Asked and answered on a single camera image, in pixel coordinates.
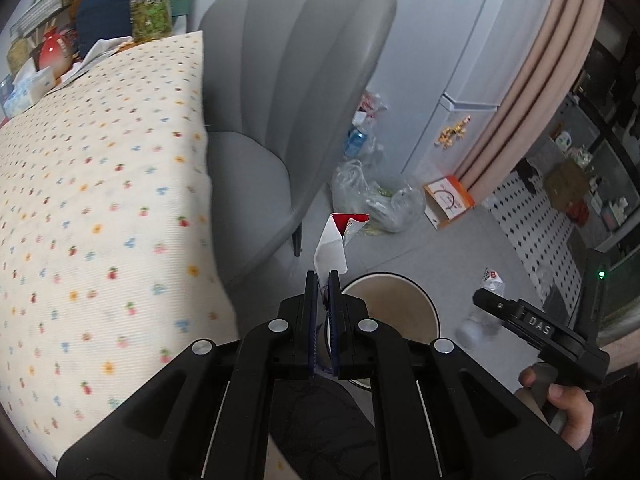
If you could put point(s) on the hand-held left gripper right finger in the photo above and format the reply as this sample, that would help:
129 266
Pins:
350 340

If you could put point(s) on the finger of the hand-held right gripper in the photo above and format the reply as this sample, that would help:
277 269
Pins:
497 307

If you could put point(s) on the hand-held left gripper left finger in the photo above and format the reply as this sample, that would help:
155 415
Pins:
295 340

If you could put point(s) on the white round trash bin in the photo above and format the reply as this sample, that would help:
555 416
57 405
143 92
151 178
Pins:
395 310

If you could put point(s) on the red white torn wrapper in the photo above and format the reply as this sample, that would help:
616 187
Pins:
330 255

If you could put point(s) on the person's right hand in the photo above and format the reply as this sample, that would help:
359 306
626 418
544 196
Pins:
572 410

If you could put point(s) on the person's dark trouser leg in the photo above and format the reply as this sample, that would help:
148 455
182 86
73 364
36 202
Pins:
320 435

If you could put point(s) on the orange white cardboard box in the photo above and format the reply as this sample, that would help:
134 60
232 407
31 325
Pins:
450 200

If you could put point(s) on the red bag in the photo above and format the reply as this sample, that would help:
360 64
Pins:
580 212

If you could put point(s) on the clear plastic bag with waste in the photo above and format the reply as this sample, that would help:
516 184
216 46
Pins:
400 205

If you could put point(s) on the brown cardboard box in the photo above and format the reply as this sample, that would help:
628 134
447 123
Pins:
565 182

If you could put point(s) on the cluster of yellow magnets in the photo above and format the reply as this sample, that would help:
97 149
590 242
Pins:
452 132

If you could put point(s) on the white patterned cup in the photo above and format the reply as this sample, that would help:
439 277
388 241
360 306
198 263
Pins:
565 138

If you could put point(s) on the blue drink pack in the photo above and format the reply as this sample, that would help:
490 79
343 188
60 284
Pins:
355 142

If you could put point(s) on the pink curtain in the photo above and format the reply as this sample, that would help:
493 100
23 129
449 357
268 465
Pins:
540 85

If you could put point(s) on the crumpled snack wrappers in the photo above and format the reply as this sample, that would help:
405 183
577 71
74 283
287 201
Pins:
372 105

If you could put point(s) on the floral dotted tablecloth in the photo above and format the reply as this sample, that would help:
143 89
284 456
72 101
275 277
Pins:
100 185

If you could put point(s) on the white fridge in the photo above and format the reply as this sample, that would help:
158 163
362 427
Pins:
475 35

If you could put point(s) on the grey upholstered chair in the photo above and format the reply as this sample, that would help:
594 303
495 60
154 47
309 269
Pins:
280 60

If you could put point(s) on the white cloth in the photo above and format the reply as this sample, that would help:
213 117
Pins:
100 52

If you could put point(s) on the blue white tissue box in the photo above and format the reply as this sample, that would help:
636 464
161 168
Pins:
30 92

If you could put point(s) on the red white jar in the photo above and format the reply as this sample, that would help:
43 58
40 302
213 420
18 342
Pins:
52 55

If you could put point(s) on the navy lunch bag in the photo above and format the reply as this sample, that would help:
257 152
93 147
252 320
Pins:
105 15

